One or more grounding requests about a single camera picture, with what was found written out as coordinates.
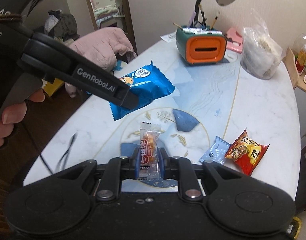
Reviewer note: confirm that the person left hand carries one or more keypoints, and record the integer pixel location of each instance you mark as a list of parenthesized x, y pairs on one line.
[(11, 116)]

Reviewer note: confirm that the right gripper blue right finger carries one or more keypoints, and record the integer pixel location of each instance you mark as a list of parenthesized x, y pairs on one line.
[(164, 160)]

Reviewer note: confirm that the glass dome with fries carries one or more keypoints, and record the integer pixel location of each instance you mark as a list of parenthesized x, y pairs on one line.
[(299, 50)]

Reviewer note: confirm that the white wooden cabinet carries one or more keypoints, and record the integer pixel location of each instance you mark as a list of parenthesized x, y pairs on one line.
[(299, 88)]

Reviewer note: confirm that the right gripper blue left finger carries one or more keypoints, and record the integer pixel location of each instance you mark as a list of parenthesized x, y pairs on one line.
[(135, 163)]

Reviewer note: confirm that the white paper slip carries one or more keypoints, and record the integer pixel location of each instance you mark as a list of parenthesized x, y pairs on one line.
[(171, 37)]

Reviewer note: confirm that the wooden chair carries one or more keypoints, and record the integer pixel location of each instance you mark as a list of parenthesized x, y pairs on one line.
[(300, 199)]

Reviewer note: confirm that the pink notebook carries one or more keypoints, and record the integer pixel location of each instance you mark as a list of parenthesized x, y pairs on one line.
[(234, 41)]

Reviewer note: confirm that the light blue snack packet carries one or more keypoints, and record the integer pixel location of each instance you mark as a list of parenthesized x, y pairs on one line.
[(216, 152)]

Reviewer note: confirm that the blue white chair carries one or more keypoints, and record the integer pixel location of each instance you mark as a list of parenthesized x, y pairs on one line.
[(119, 65)]

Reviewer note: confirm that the pink puffer jacket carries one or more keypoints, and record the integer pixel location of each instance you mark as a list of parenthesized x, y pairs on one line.
[(105, 47)]

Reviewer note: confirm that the clear plastic bag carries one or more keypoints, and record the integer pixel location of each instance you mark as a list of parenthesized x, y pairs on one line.
[(261, 55)]

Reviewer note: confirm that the clear small sausage packet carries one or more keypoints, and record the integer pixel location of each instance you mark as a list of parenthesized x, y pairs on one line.
[(149, 134)]

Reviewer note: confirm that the red yellow chip bag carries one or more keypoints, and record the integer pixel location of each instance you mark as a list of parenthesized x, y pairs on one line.
[(246, 153)]

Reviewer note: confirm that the blue cookie packet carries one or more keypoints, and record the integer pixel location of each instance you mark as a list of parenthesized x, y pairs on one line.
[(148, 83)]

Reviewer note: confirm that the dark clothes pile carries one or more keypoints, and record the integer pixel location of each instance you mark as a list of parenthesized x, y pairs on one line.
[(60, 25)]

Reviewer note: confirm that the orange green tissue box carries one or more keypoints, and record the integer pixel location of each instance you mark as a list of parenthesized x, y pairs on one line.
[(199, 46)]

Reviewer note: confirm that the yellow mesh waste bin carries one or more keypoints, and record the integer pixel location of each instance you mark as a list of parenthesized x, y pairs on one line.
[(295, 227)]

